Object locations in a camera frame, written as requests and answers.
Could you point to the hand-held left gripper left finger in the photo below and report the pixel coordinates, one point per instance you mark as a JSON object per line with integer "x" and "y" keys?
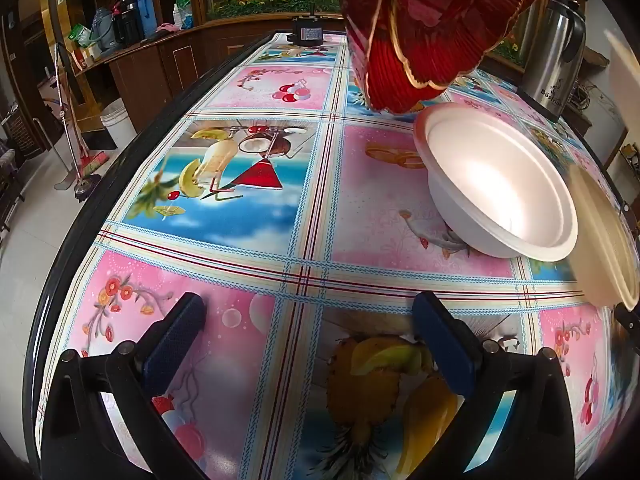
{"x": 172, "y": 341}

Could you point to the gold trimmed wooden cabinet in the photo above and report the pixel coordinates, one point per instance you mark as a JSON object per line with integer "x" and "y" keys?
{"x": 50, "y": 20}

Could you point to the black kettle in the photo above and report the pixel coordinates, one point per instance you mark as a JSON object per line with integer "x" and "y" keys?
{"x": 125, "y": 20}

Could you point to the green bag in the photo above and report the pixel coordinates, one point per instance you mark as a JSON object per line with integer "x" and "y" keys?
{"x": 80, "y": 35}

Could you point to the blue plastic container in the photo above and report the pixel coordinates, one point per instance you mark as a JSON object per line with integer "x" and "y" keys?
{"x": 148, "y": 7}

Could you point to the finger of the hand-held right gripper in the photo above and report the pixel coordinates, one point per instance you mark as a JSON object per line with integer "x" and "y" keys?
{"x": 628, "y": 321}

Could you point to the small black motor device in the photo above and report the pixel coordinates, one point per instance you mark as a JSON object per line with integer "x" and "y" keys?
{"x": 307, "y": 30}

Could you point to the brown wicker cabinet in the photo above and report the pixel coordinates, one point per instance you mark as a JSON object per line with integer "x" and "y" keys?
{"x": 22, "y": 132}

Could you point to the pink cloth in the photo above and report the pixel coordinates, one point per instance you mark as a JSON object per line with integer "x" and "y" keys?
{"x": 167, "y": 28}

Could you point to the broom with colourful bristles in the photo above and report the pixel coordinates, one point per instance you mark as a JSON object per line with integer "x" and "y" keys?
{"x": 95, "y": 161}

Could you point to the white foam bowl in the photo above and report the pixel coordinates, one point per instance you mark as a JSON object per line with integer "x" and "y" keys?
{"x": 500, "y": 185}

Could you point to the blue-grey thermos jug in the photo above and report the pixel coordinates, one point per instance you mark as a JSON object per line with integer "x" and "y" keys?
{"x": 102, "y": 30}

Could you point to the white plastic bucket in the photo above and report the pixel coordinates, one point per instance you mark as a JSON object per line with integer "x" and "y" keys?
{"x": 119, "y": 125}

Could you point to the stainless steel thermos jug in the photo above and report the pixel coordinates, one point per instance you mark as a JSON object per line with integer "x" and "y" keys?
{"x": 550, "y": 50}

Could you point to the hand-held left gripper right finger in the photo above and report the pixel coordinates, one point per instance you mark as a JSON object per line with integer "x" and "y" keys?
{"x": 445, "y": 346}

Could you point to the red scalloped plate gold rim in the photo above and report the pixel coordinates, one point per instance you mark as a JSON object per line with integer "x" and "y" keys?
{"x": 400, "y": 35}

